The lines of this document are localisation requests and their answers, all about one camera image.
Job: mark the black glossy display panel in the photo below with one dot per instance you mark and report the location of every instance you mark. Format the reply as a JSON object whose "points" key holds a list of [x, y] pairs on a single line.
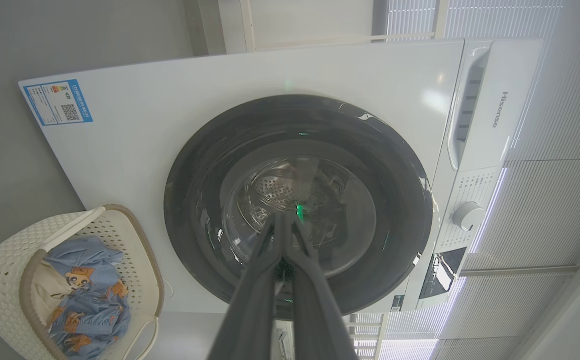
{"points": [[439, 275]]}

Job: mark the blue energy label sticker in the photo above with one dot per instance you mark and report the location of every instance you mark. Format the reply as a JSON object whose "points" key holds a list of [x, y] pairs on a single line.
{"points": [[57, 102]]}

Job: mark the white washing machine dial knob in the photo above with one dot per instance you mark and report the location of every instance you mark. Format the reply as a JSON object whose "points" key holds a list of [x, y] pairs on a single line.
{"points": [[467, 216]]}

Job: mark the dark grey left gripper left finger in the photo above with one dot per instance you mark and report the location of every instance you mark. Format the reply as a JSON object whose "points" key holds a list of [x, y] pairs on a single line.
{"points": [[250, 320]]}

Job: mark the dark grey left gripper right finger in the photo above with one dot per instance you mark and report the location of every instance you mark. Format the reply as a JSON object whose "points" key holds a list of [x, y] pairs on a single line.
{"points": [[319, 325]]}

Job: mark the blue cartoon print garment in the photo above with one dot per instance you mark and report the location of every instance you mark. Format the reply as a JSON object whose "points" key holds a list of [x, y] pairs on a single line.
{"points": [[97, 305]]}

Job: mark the stainless steel washing machine drum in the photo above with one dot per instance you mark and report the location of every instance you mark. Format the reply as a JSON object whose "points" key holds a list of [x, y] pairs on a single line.
{"points": [[285, 185]]}

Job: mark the white detergent drawer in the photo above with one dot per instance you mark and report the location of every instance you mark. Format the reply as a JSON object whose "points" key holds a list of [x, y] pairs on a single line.
{"points": [[512, 105]]}

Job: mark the cream white garment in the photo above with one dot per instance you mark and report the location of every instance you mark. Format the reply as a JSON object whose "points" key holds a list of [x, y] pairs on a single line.
{"points": [[47, 292]]}

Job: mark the cream perforated laundry basket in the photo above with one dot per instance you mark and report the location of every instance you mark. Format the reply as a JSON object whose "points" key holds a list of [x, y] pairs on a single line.
{"points": [[0, 285]]}

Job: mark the round black glass washer door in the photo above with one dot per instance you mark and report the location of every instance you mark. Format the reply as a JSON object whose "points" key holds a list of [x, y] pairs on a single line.
{"points": [[195, 190]]}

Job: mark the white front-load washing machine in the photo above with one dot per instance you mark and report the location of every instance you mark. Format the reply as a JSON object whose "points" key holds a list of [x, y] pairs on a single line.
{"points": [[170, 100]]}

